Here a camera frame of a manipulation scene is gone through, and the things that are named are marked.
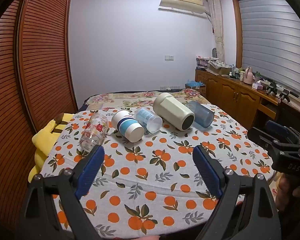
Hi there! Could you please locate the clear cup with blue label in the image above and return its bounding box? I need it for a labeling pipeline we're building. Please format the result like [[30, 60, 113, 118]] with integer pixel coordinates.
[[134, 107, 163, 134]]

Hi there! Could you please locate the white cup with blue stripes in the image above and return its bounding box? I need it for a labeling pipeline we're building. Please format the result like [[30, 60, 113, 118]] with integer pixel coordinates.
[[111, 109, 145, 143]]

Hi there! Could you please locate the cream air conditioner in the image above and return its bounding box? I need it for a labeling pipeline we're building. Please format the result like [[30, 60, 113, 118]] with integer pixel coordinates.
[[159, 0, 206, 14]]

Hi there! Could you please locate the cardboard box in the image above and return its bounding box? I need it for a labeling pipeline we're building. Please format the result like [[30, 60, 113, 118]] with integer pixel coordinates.
[[185, 84, 207, 97]]

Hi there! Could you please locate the yellow plush toy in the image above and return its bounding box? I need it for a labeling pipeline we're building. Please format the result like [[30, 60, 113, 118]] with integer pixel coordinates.
[[28, 113, 75, 183]]

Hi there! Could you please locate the box with floral cloth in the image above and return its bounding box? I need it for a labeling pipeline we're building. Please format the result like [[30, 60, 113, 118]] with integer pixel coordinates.
[[208, 60, 232, 76]]

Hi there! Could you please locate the wooden sideboard cabinet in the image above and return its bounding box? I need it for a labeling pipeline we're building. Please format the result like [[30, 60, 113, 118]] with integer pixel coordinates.
[[195, 69, 286, 133]]

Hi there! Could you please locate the floral blanket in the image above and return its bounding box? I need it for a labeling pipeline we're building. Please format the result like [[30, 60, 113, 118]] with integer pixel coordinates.
[[86, 89, 208, 112]]

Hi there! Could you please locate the orange fruit print sheet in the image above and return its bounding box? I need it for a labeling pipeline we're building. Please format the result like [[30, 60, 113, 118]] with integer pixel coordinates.
[[29, 104, 277, 239]]

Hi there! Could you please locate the louvred wooden wardrobe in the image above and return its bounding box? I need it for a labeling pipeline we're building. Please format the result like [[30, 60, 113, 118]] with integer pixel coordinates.
[[0, 0, 78, 232]]

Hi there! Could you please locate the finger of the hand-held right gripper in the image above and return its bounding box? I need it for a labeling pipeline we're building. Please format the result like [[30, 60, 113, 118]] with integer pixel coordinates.
[[266, 120, 300, 153], [247, 127, 285, 156]]

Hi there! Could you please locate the floral print drinking glass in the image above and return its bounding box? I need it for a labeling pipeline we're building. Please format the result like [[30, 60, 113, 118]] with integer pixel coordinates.
[[79, 113, 109, 152]]

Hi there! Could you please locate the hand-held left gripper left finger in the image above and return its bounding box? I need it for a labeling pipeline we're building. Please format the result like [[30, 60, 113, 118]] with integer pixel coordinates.
[[18, 145, 105, 240]]

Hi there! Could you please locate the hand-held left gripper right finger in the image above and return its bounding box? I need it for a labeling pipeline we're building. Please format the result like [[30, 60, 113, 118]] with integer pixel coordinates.
[[192, 145, 283, 240]]

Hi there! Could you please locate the blue plastic bag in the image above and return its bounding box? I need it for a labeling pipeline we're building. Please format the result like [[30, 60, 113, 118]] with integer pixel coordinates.
[[186, 79, 205, 88]]

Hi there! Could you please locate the grey window blind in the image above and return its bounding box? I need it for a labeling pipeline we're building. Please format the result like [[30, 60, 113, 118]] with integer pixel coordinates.
[[238, 0, 300, 98]]

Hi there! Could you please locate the patterned curtain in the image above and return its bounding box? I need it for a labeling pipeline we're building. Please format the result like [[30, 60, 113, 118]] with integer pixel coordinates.
[[207, 0, 227, 63]]

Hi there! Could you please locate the person's right hand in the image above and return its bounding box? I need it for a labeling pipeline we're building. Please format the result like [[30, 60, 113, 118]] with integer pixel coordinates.
[[275, 173, 294, 213]]

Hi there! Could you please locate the large cream cup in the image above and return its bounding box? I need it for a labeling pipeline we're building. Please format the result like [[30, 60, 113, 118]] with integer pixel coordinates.
[[153, 92, 195, 131]]

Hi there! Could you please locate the translucent blue cup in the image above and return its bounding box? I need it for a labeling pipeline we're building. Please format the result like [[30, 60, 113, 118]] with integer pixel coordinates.
[[185, 101, 215, 128]]

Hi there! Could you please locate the pink thermos jug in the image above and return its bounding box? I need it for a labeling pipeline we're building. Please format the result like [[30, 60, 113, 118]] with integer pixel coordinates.
[[243, 67, 253, 84]]

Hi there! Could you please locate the black figurine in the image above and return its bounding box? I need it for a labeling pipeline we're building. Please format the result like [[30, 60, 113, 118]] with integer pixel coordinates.
[[280, 89, 291, 103], [266, 81, 278, 95]]

